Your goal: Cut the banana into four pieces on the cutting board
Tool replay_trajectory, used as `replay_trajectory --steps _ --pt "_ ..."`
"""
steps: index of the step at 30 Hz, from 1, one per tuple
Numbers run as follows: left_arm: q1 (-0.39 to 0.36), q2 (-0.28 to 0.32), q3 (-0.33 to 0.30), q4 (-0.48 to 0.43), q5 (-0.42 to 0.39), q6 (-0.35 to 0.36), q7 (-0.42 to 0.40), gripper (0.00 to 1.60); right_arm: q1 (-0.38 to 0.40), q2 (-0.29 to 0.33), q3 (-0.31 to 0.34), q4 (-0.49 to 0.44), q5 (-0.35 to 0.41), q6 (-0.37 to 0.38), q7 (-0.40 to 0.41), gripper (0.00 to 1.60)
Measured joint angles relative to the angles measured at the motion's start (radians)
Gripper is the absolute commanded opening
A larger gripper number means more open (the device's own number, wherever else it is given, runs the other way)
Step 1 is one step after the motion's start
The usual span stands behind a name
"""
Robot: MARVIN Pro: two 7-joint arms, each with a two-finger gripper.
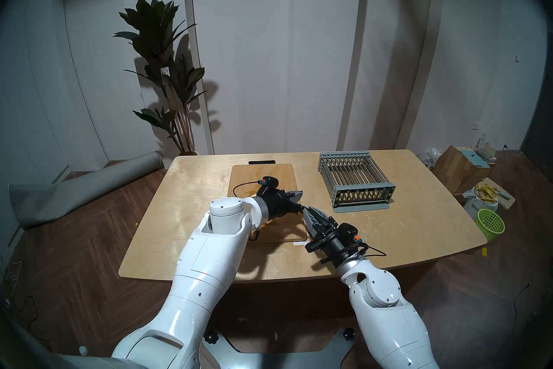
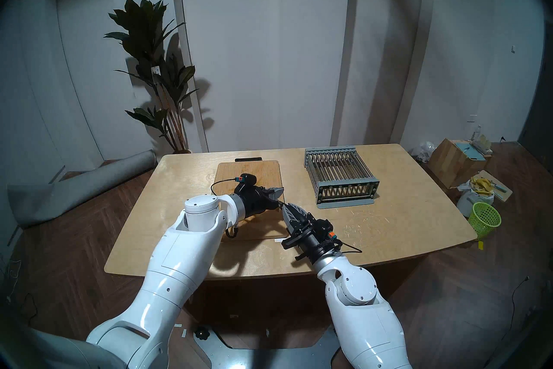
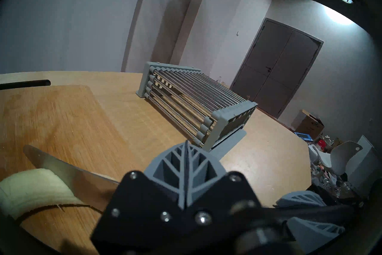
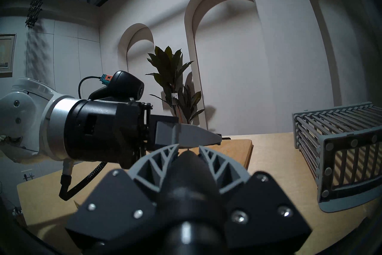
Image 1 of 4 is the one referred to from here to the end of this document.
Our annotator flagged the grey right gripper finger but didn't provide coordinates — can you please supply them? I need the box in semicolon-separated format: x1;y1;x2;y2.
303;211;323;241
304;207;339;235

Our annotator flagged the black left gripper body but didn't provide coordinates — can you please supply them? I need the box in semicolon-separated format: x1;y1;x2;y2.
261;188;302;222

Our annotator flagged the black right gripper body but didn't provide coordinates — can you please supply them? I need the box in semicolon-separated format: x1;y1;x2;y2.
305;225;366;265

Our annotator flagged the wooden cutting board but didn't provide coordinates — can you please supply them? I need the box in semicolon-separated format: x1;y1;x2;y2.
228;163;308;243

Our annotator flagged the teal plastic board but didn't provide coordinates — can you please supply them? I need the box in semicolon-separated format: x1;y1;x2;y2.
459;147;491;168

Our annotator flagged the small wooden board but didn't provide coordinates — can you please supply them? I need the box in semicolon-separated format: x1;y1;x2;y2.
473;177;516;209

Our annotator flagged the grey slotted knife rack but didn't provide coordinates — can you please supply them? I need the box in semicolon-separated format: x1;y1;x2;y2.
318;151;396;213

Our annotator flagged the clear plastic bag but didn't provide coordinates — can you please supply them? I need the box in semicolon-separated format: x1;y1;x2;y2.
417;148;442;168

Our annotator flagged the brown box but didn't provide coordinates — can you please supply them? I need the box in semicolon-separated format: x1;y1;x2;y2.
432;145;496;196

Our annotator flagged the white waste bag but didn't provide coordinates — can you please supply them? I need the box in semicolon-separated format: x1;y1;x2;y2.
463;189;499;221

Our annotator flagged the green plastic basket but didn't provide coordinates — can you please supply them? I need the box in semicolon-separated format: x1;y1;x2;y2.
475;209;505;241

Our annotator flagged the rolled grey floor mat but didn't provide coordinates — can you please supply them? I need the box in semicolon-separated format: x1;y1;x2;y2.
9;151;164;229

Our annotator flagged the tall green potted plant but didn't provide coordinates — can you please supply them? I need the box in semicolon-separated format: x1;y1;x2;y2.
113;0;208;156

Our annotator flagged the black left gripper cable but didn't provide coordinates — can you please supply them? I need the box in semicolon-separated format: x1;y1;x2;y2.
233;181;261;200

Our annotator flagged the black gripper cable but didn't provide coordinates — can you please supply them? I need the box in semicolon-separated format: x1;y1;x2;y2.
358;242;388;257
233;181;261;200

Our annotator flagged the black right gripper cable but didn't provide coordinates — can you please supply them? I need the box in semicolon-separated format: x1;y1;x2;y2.
358;242;388;257

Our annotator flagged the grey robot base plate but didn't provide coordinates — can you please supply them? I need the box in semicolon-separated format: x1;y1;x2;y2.
202;326;357;369

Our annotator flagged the black floor cable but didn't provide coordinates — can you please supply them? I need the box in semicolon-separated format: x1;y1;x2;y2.
488;283;532;356

